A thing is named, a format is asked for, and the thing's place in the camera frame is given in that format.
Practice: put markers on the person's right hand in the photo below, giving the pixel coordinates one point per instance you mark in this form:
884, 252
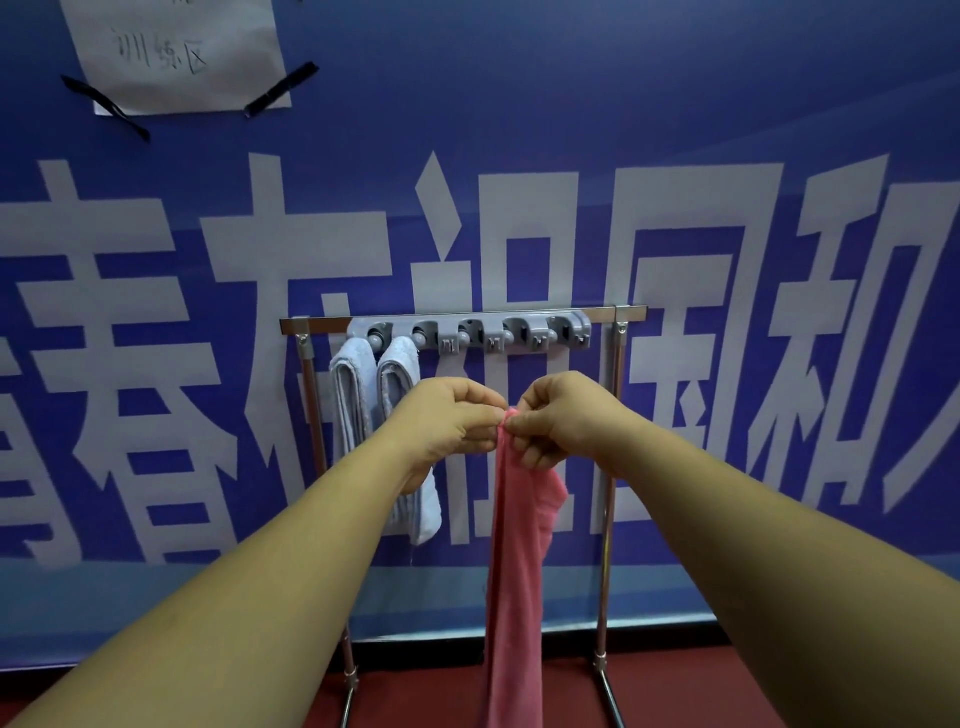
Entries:
574, 420

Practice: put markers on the person's left hand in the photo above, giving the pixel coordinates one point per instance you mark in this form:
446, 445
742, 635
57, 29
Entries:
442, 424

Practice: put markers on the plain light blue towel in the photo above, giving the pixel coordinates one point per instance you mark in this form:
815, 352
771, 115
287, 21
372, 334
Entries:
397, 375

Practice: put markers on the striped light blue towel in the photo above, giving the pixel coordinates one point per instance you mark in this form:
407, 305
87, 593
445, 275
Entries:
352, 397

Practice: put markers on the pink towel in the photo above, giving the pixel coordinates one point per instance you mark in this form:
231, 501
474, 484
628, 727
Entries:
517, 562

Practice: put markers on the metal towel rack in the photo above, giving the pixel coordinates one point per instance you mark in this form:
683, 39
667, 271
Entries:
322, 326

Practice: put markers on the person's right forearm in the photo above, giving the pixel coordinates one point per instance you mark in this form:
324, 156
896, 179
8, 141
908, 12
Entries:
810, 592

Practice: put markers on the person's left forearm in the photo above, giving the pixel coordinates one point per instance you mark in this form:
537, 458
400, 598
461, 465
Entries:
210, 600

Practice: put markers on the grey plastic clip strip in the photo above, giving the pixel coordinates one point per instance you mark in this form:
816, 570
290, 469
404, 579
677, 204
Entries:
480, 324

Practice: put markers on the blue banner with white characters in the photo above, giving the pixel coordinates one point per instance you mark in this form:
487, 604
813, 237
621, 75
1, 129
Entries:
675, 97

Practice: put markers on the black tape strip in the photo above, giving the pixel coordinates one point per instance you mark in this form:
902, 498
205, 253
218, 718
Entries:
281, 88
105, 105

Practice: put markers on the white paper sign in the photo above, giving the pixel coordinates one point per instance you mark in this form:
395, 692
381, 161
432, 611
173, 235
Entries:
180, 52

